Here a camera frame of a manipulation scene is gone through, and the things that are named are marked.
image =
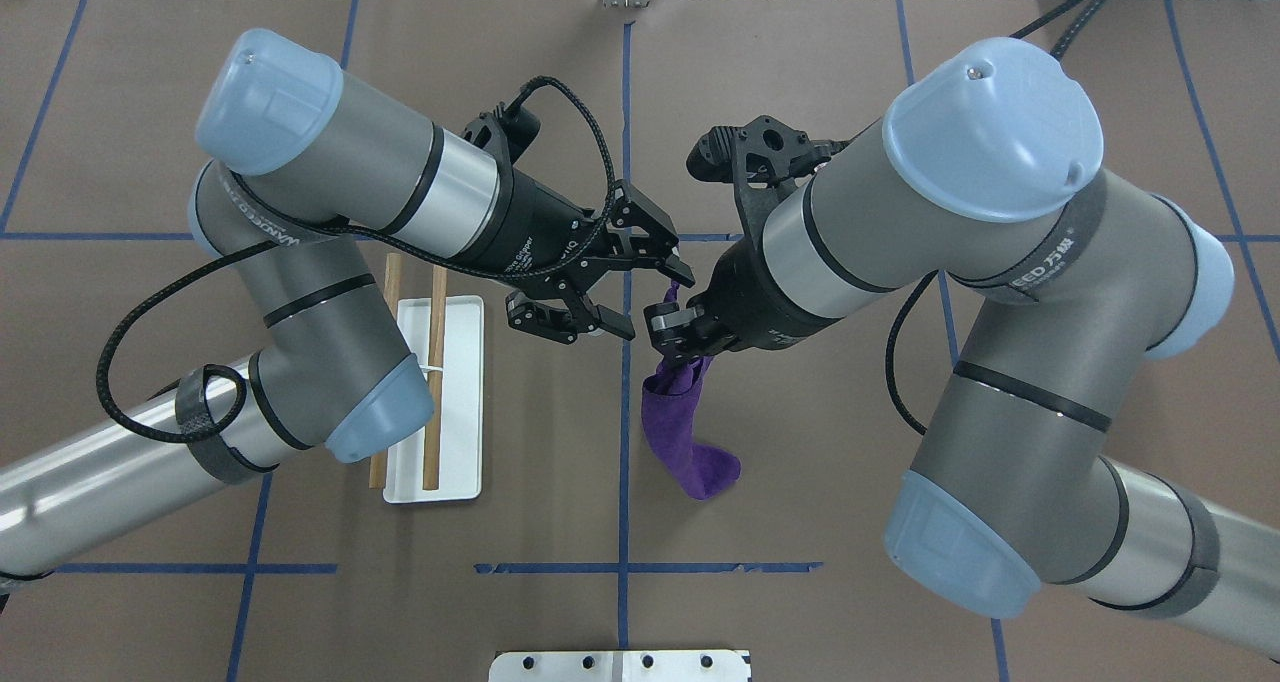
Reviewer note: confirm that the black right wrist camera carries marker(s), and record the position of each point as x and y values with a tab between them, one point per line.
764	151

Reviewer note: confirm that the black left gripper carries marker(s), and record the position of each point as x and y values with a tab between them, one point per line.
538	224

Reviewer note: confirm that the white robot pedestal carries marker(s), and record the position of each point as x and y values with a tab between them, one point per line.
623	665

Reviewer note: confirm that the purple towel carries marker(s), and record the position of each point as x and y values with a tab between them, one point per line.
669	403

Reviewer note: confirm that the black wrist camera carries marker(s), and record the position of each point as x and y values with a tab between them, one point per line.
764	151
502	134

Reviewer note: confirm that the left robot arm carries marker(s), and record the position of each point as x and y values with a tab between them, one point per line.
303	159

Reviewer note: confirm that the white rack base tray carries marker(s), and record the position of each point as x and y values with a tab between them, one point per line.
460	413

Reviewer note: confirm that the wooden rack bar upper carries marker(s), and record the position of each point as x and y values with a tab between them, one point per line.
432	442

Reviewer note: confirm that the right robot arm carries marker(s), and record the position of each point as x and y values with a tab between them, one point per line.
990	170

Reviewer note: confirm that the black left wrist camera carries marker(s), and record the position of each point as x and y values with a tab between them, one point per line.
502	134

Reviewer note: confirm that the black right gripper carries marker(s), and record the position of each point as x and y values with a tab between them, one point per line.
742	300

